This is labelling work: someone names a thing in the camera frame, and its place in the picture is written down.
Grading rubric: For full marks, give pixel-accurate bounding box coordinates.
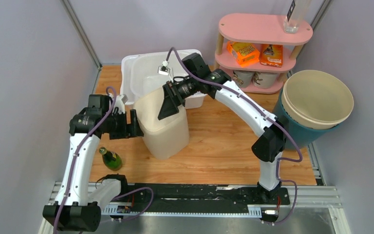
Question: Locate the clear glass vase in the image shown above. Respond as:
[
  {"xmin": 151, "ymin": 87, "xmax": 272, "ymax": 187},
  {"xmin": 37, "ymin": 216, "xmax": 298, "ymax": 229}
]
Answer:
[{"xmin": 283, "ymin": 0, "xmax": 311, "ymax": 34}]

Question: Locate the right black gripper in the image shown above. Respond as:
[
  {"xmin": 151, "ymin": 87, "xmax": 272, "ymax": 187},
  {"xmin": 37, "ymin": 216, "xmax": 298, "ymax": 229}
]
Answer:
[{"xmin": 159, "ymin": 74, "xmax": 200, "ymax": 119}]

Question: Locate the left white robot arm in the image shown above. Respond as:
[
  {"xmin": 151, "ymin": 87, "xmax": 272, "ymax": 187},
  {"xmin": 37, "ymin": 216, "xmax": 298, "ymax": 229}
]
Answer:
[{"xmin": 42, "ymin": 94, "xmax": 144, "ymax": 234}]

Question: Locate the cream rectangular bin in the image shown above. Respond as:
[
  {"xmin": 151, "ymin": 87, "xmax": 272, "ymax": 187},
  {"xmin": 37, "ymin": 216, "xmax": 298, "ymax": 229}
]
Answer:
[{"xmin": 133, "ymin": 88, "xmax": 189, "ymax": 160}]

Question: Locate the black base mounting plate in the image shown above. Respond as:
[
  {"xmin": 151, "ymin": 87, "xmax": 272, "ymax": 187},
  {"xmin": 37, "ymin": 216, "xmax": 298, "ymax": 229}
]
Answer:
[{"xmin": 113, "ymin": 183, "xmax": 291, "ymax": 213}]

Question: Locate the aluminium frame rail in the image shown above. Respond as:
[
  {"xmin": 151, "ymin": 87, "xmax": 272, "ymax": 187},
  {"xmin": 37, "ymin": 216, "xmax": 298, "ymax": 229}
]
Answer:
[{"xmin": 43, "ymin": 179, "xmax": 351, "ymax": 234}]

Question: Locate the green glass bottle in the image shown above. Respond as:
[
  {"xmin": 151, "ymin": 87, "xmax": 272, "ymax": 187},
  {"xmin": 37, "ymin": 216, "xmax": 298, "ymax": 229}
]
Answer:
[{"xmin": 98, "ymin": 147, "xmax": 123, "ymax": 171}]

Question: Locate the white plastic tub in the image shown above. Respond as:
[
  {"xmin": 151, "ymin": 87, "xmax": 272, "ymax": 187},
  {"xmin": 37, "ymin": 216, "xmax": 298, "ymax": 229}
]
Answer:
[{"xmin": 120, "ymin": 49, "xmax": 207, "ymax": 110}]

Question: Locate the orange snack box left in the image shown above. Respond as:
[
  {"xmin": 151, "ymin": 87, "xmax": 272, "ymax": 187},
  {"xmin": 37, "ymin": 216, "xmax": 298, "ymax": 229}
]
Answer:
[{"xmin": 226, "ymin": 41, "xmax": 260, "ymax": 67}]

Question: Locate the cream round bucket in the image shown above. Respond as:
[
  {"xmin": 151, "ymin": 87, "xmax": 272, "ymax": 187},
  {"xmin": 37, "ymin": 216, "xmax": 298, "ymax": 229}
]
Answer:
[{"xmin": 281, "ymin": 70, "xmax": 355, "ymax": 130}]

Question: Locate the orange snack box right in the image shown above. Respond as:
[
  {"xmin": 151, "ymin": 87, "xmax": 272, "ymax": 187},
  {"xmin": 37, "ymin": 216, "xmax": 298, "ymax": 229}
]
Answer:
[{"xmin": 260, "ymin": 44, "xmax": 283, "ymax": 67}]

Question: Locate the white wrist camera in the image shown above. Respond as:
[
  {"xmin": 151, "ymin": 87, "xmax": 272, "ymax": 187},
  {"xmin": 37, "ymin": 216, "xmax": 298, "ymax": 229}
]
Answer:
[
  {"xmin": 114, "ymin": 94, "xmax": 128, "ymax": 114},
  {"xmin": 157, "ymin": 60, "xmax": 171, "ymax": 76}
]

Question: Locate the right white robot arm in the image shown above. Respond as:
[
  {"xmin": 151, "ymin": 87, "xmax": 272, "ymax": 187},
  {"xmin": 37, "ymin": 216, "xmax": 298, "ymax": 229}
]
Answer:
[{"xmin": 157, "ymin": 53, "xmax": 286, "ymax": 204}]

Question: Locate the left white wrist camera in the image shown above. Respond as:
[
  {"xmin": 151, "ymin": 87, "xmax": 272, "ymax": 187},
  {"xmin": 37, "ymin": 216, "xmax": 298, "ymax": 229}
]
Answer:
[{"xmin": 114, "ymin": 94, "xmax": 128, "ymax": 114}]

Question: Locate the teal round bucket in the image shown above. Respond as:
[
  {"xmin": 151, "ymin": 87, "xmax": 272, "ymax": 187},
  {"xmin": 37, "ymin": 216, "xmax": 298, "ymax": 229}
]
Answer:
[{"xmin": 273, "ymin": 90, "xmax": 340, "ymax": 149}]

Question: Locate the pink three-tier shelf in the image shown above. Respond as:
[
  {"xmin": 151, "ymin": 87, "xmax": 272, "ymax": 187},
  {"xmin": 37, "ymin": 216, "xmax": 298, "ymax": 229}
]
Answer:
[{"xmin": 215, "ymin": 13, "xmax": 313, "ymax": 94}]

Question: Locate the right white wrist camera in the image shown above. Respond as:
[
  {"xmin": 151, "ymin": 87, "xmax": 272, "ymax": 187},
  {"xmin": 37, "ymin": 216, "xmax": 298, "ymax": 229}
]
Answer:
[{"xmin": 157, "ymin": 60, "xmax": 171, "ymax": 76}]

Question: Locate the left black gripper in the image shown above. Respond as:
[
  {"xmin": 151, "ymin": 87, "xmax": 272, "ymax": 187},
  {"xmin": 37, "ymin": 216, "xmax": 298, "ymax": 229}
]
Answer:
[{"xmin": 102, "ymin": 109, "xmax": 144, "ymax": 140}]

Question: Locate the orange snack box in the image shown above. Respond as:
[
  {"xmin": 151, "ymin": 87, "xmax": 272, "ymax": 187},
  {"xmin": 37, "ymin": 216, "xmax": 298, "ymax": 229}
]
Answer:
[
  {"xmin": 226, "ymin": 41, "xmax": 260, "ymax": 67},
  {"xmin": 260, "ymin": 44, "xmax": 283, "ymax": 67}
]

